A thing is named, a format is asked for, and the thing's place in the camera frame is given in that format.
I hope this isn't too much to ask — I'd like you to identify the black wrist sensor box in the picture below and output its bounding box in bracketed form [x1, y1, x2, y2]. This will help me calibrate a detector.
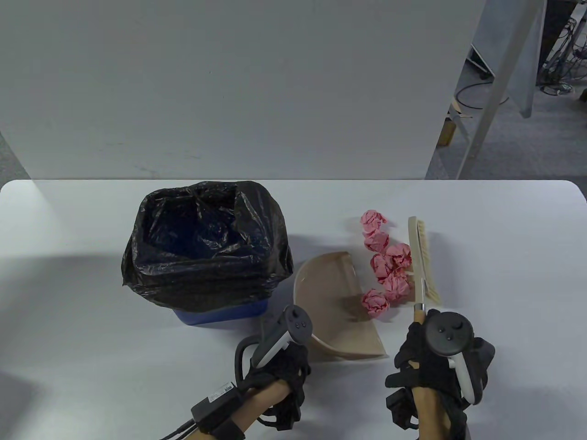
[190, 381, 244, 422]
[452, 399, 471, 440]

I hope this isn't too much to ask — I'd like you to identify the black floor cable loop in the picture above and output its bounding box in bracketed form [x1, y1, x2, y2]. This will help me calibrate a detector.
[454, 82, 509, 110]

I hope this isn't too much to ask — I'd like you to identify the black left glove cable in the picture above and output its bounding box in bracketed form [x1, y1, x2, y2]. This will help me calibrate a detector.
[158, 417, 200, 440]

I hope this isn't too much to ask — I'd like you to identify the person's right hand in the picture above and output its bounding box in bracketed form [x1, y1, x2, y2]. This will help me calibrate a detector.
[385, 321, 468, 429]

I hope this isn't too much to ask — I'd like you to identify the black and white left controller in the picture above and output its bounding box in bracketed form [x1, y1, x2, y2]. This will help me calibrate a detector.
[235, 305, 314, 385]

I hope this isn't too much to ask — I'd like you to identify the black plastic trash bag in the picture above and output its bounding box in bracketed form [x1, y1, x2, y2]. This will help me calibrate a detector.
[122, 180, 294, 314]

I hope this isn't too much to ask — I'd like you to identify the black left wrist sensor box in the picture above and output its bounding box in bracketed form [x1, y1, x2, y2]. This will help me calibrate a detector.
[190, 381, 244, 422]

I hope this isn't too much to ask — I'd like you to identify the person's left hand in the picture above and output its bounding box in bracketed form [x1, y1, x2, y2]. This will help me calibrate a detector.
[245, 341, 311, 431]

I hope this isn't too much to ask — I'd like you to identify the grey leaning board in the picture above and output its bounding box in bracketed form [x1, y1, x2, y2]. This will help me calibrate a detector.
[472, 0, 548, 119]

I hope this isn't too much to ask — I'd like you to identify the black and white controller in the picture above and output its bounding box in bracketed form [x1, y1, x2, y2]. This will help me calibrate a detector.
[235, 305, 314, 385]
[423, 309, 496, 406]

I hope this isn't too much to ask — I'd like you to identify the blue recycling bin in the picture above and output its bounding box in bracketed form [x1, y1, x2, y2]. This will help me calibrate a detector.
[173, 300, 269, 327]

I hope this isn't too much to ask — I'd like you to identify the white partition panel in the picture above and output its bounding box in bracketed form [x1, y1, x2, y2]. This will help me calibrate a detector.
[0, 0, 487, 180]

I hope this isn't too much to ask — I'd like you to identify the white table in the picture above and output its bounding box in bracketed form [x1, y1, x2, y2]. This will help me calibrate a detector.
[0, 180, 587, 440]

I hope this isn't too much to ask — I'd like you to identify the beige brush with wooden handle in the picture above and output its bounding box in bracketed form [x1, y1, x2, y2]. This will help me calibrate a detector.
[407, 216, 443, 324]

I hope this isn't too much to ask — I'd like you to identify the tangle of black cables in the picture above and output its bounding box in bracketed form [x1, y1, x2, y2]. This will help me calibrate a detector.
[537, 5, 587, 97]

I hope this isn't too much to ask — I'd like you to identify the brown cardboard box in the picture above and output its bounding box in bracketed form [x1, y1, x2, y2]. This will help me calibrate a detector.
[437, 118, 458, 146]

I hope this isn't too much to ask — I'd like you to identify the black right wrist sensor box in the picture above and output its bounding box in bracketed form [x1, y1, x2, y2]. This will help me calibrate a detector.
[452, 399, 471, 440]

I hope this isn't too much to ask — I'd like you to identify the person's right forearm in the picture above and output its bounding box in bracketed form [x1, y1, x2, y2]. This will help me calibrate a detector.
[413, 387, 452, 440]

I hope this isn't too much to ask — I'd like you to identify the black left wrist strap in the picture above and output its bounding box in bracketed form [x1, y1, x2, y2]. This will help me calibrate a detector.
[197, 412, 246, 440]

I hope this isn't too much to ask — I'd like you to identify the grey metal frame post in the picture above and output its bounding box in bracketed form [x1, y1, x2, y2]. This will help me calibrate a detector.
[456, 0, 546, 179]

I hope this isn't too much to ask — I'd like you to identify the black and white right controller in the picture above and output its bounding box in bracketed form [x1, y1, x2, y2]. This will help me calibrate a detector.
[423, 309, 496, 406]

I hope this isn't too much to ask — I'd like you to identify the beige plastic dustpan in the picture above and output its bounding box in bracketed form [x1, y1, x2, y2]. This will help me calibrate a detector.
[261, 251, 389, 363]

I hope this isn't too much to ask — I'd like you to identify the pile of pink paper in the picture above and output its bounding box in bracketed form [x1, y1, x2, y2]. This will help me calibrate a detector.
[360, 210, 413, 317]

